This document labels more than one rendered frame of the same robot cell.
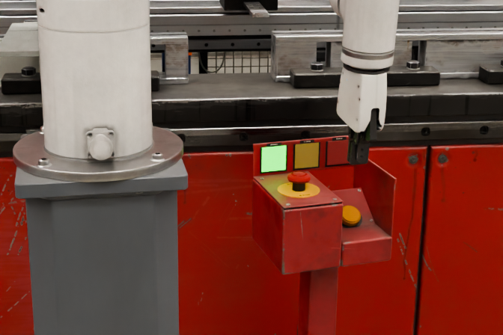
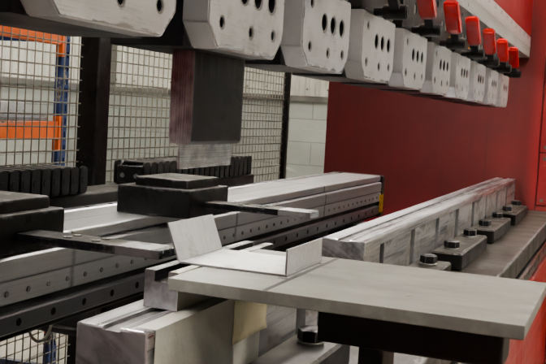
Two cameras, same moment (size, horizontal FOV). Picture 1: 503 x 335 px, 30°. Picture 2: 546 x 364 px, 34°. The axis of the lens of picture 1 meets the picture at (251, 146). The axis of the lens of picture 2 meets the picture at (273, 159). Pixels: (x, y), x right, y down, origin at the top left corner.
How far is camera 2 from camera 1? 1.75 m
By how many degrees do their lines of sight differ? 61
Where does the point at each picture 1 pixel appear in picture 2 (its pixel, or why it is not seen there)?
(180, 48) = not seen: hidden behind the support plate
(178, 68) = (313, 318)
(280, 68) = not seen: hidden behind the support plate
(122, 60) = not seen: outside the picture
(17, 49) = (512, 313)
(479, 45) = (429, 228)
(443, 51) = (419, 239)
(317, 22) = (223, 227)
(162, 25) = (96, 260)
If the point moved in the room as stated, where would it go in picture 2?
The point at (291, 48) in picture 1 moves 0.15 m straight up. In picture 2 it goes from (370, 258) to (376, 145)
